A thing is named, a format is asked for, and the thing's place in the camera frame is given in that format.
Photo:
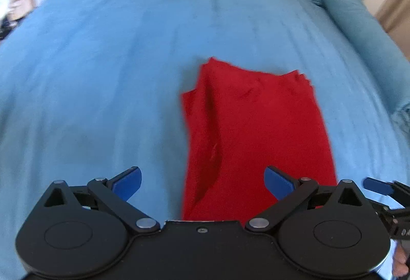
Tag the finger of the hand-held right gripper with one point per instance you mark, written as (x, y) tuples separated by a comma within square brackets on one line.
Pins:
[(378, 185)]

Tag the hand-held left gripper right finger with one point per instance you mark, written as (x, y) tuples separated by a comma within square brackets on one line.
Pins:
[(278, 182)]

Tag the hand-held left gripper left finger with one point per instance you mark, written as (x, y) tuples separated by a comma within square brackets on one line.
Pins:
[(126, 184)]

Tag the red knit sweater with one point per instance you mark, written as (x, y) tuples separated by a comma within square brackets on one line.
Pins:
[(256, 126)]

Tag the person's right hand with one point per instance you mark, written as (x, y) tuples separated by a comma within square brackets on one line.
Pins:
[(400, 262)]

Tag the rolled blue duvet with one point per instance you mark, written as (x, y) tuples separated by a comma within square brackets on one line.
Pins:
[(355, 23)]

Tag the beige curtain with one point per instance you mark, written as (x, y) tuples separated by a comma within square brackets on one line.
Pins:
[(395, 14)]

